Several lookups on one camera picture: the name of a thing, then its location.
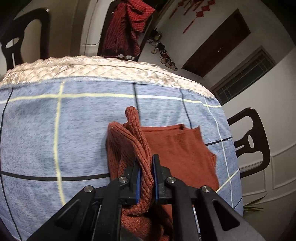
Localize red checked cloth on chair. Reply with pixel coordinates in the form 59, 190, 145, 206
101, 1, 155, 58

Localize dark wooden chair right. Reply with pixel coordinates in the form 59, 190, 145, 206
227, 108, 271, 178

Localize dark brown door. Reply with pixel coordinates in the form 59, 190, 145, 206
182, 9, 251, 77

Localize dark wooden chair with cloth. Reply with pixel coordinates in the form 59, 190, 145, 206
97, 1, 158, 62

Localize red Chinese knot decoration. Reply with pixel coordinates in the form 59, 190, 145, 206
169, 0, 217, 34

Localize green plant leaves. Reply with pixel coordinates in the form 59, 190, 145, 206
243, 196, 265, 212

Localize blue plaid bed sheet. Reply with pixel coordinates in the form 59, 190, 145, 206
1, 76, 243, 240

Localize beige quilted mattress pad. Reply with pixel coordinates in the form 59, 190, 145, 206
1, 56, 214, 98

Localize rust orange knit sweater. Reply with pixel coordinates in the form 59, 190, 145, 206
106, 106, 219, 240

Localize dark wooden chair left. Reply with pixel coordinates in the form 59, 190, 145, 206
1, 8, 51, 70

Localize shoes on floor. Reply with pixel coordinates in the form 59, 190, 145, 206
147, 29, 178, 71

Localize barred window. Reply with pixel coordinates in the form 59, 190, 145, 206
212, 46, 276, 105

